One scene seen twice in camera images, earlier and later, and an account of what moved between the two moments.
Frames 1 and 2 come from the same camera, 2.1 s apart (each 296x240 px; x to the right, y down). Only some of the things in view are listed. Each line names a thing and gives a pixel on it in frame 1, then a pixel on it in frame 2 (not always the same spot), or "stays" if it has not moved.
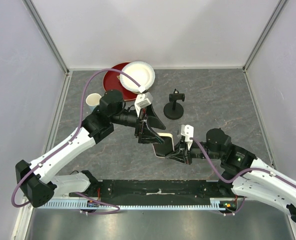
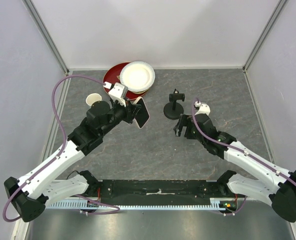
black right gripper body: (184, 146) -> (185, 120)
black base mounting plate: (158, 189) stays
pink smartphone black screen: (162, 150) -> (143, 115)
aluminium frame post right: (281, 4) stays
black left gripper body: (139, 124) -> (126, 113)
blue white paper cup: (92, 100) stays
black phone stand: (174, 110) stays
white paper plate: (143, 72) stays
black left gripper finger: (146, 136) -> (136, 107)
